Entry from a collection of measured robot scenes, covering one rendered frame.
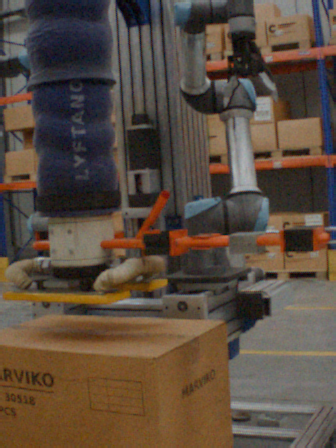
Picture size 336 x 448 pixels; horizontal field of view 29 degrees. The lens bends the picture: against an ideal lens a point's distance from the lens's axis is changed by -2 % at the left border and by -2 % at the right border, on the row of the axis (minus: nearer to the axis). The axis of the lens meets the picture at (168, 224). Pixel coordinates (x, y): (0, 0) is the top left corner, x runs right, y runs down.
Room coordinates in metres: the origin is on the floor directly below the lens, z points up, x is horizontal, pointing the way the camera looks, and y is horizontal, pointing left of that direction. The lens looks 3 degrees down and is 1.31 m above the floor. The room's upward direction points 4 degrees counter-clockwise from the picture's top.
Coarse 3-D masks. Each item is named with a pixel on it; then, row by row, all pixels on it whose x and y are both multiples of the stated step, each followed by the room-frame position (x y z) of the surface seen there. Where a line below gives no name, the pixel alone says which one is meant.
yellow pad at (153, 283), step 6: (90, 282) 1.82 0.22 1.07; (126, 282) 1.77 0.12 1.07; (132, 282) 1.76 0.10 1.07; (138, 282) 1.75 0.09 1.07; (144, 282) 1.74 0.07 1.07; (150, 282) 1.74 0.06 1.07; (156, 282) 1.75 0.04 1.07; (162, 282) 1.77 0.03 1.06; (120, 288) 1.76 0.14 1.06; (126, 288) 1.75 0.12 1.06; (132, 288) 1.74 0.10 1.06; (138, 288) 1.73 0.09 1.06; (144, 288) 1.72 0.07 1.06; (150, 288) 1.72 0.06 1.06; (156, 288) 1.75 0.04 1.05
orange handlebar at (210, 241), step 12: (108, 240) 1.69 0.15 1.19; (120, 240) 1.67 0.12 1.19; (132, 240) 1.65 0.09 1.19; (180, 240) 1.58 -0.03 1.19; (192, 240) 1.57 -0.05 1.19; (204, 240) 1.55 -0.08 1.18; (216, 240) 1.54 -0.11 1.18; (264, 240) 1.48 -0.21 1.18; (276, 240) 1.47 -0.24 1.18; (324, 240) 1.43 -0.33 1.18
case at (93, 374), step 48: (0, 336) 1.76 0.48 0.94; (48, 336) 1.73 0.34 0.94; (96, 336) 1.70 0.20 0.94; (144, 336) 1.67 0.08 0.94; (192, 336) 1.63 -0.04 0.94; (0, 384) 1.67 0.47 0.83; (48, 384) 1.59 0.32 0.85; (96, 384) 1.53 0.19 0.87; (144, 384) 1.46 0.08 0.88; (192, 384) 1.59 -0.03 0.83; (0, 432) 1.68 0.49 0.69; (48, 432) 1.60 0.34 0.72; (96, 432) 1.53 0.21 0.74; (144, 432) 1.47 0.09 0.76; (192, 432) 1.58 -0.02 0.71
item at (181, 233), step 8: (144, 232) 1.62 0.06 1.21; (152, 232) 1.65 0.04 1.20; (160, 232) 1.69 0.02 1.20; (168, 232) 1.68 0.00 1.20; (176, 232) 1.60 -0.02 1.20; (184, 232) 1.64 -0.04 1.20; (144, 240) 1.61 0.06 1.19; (152, 240) 1.60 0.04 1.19; (160, 240) 1.59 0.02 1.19; (168, 240) 1.58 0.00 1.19; (144, 248) 1.61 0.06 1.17; (152, 248) 1.60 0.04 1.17; (160, 248) 1.59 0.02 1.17; (168, 248) 1.58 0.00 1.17; (176, 248) 1.60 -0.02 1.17; (184, 248) 1.63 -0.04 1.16; (144, 256) 1.62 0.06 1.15
